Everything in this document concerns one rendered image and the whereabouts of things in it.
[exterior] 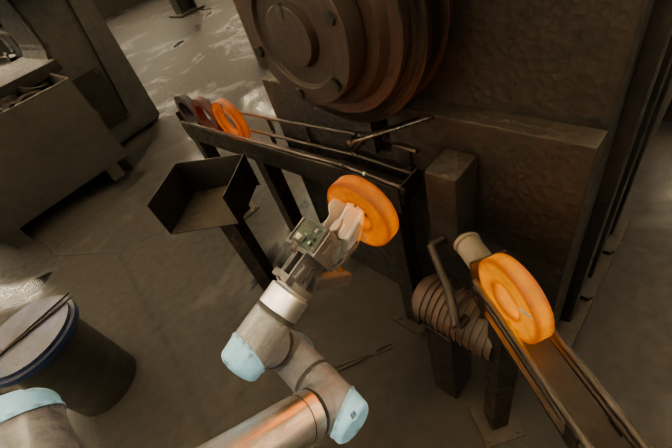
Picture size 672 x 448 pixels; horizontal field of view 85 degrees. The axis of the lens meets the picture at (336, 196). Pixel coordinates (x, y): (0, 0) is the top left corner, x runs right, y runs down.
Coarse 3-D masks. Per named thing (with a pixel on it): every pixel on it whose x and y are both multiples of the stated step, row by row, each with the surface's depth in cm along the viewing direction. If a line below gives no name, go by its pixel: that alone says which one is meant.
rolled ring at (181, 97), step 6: (180, 96) 163; (186, 96) 163; (180, 102) 169; (186, 102) 162; (180, 108) 172; (186, 108) 175; (186, 114) 175; (186, 120) 177; (192, 120) 176; (198, 120) 165
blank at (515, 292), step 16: (496, 256) 64; (480, 272) 70; (496, 272) 63; (512, 272) 59; (528, 272) 59; (496, 288) 67; (512, 288) 60; (528, 288) 58; (496, 304) 68; (512, 304) 67; (528, 304) 57; (544, 304) 57; (512, 320) 65; (528, 320) 59; (544, 320) 57; (528, 336) 61; (544, 336) 59
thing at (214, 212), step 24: (192, 168) 126; (216, 168) 125; (240, 168) 116; (168, 192) 121; (192, 192) 133; (216, 192) 129; (240, 192) 115; (168, 216) 120; (192, 216) 123; (216, 216) 119; (240, 216) 113; (240, 240) 130; (264, 264) 143; (264, 288) 151
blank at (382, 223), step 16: (352, 176) 68; (336, 192) 71; (352, 192) 67; (368, 192) 65; (368, 208) 67; (384, 208) 65; (368, 224) 73; (384, 224) 66; (368, 240) 74; (384, 240) 70
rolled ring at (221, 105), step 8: (216, 104) 140; (224, 104) 137; (232, 104) 138; (216, 112) 146; (232, 112) 137; (224, 120) 150; (240, 120) 138; (224, 128) 151; (232, 128) 151; (240, 128) 140; (248, 128) 142; (248, 136) 146
